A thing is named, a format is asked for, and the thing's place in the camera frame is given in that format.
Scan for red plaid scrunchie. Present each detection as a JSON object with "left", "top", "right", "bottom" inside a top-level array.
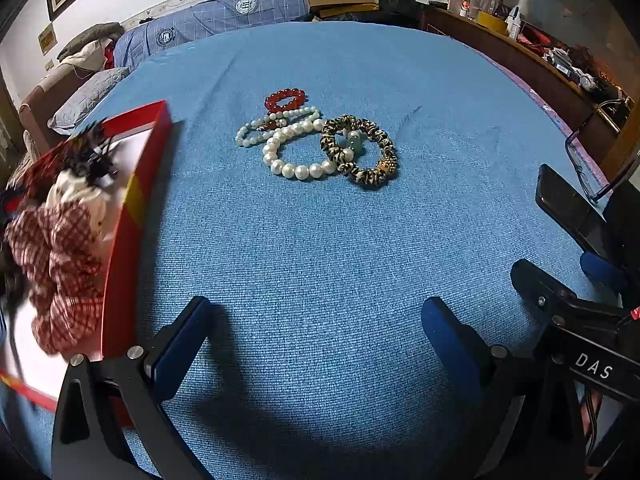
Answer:
[{"left": 5, "top": 205, "right": 108, "bottom": 356}]

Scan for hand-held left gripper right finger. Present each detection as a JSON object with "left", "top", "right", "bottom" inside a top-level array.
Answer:
[{"left": 421, "top": 296, "right": 588, "bottom": 480}]

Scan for dark framed eyeglasses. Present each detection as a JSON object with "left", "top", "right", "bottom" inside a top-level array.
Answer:
[{"left": 565, "top": 102, "right": 628, "bottom": 203}]

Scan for clear glass jug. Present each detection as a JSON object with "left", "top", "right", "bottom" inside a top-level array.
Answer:
[{"left": 459, "top": 0, "right": 497, "bottom": 18}]

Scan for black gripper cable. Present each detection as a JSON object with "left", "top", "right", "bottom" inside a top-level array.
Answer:
[{"left": 579, "top": 394, "right": 603, "bottom": 463}]

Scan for red cardboard box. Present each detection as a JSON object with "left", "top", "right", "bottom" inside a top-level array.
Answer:
[{"left": 0, "top": 100, "right": 173, "bottom": 413}]

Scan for grey pillow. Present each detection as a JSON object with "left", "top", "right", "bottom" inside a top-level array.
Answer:
[{"left": 47, "top": 67, "right": 132, "bottom": 133}]

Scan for blue plaid quilt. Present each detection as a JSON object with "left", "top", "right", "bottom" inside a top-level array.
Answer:
[{"left": 114, "top": 0, "right": 313, "bottom": 68}]

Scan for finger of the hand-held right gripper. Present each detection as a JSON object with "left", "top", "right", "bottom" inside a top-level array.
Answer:
[
  {"left": 511, "top": 259, "right": 626, "bottom": 331},
  {"left": 580, "top": 195, "right": 640, "bottom": 306}
]

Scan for red bead bracelet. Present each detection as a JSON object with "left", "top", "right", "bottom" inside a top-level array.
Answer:
[{"left": 264, "top": 88, "right": 307, "bottom": 112}]

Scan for large pearl bracelet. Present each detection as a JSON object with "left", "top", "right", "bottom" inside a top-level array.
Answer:
[{"left": 261, "top": 119, "right": 338, "bottom": 181}]

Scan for yellow tape roll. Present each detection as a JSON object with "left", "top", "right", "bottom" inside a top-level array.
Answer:
[{"left": 476, "top": 10, "right": 507, "bottom": 32}]

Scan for olive green clothes pile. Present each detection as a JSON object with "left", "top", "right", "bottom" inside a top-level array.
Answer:
[{"left": 56, "top": 22, "right": 123, "bottom": 61}]

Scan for black smartphone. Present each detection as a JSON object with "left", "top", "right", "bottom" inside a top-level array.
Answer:
[{"left": 536, "top": 164, "right": 621, "bottom": 262}]

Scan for wooden bedside shelf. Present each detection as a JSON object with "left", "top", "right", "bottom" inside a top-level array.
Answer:
[{"left": 420, "top": 0, "right": 633, "bottom": 166}]

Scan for blue bedspread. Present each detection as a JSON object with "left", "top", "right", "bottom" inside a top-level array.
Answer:
[{"left": 0, "top": 20, "right": 613, "bottom": 480}]

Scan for white dotted scrunchie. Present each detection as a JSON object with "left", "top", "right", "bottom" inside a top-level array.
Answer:
[{"left": 45, "top": 170, "right": 111, "bottom": 241}]

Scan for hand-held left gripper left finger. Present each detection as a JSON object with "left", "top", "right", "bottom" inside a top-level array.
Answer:
[{"left": 51, "top": 296, "right": 213, "bottom": 480}]

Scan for white spray bottle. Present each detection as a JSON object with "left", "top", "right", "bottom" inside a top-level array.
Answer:
[{"left": 506, "top": 0, "right": 532, "bottom": 38}]

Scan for pale green bead bracelet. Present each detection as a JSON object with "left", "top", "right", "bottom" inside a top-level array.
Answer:
[{"left": 334, "top": 130, "right": 373, "bottom": 161}]

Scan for brown sofa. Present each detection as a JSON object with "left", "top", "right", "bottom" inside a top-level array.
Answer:
[{"left": 19, "top": 62, "right": 96, "bottom": 143}]

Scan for white cloth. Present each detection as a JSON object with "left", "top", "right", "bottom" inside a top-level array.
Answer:
[{"left": 62, "top": 40, "right": 108, "bottom": 71}]

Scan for small pearl bracelet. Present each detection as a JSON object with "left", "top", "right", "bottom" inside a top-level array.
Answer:
[{"left": 236, "top": 105, "right": 322, "bottom": 148}]

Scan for black sheer scrunchie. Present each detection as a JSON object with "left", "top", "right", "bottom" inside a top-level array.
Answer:
[{"left": 65, "top": 122, "right": 118, "bottom": 181}]

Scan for leopard pattern bead bracelet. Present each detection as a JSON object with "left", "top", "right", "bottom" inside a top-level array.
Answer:
[{"left": 320, "top": 115, "right": 398, "bottom": 187}]

